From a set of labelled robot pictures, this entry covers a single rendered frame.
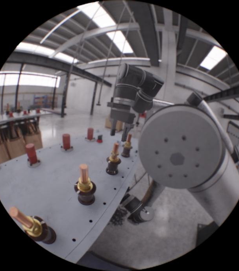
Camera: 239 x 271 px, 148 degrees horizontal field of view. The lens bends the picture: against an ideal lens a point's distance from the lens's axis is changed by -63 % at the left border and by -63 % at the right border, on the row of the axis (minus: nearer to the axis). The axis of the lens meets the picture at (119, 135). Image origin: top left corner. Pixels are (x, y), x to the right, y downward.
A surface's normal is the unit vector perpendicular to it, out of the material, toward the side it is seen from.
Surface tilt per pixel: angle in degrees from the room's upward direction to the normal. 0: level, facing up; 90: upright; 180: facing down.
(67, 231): 0
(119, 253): 0
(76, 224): 0
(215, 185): 85
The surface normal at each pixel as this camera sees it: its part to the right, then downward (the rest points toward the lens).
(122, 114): -0.70, 0.10
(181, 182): -0.57, 0.41
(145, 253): 0.17, -0.94
